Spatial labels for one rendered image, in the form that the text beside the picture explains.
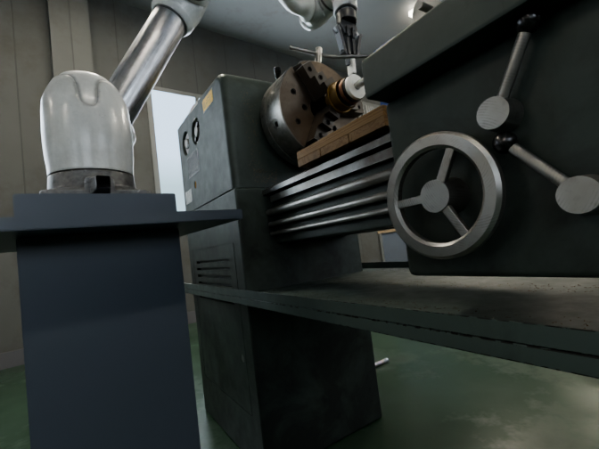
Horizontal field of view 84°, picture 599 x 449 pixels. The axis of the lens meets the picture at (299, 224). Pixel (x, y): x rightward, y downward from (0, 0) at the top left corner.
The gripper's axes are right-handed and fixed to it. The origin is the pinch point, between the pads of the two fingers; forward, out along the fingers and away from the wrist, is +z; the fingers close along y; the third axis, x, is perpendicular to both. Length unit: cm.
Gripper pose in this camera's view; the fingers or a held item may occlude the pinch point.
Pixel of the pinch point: (351, 66)
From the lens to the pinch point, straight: 135.9
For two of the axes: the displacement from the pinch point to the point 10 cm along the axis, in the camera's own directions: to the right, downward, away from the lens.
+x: -5.4, 1.2, 8.4
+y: 8.4, -0.3, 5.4
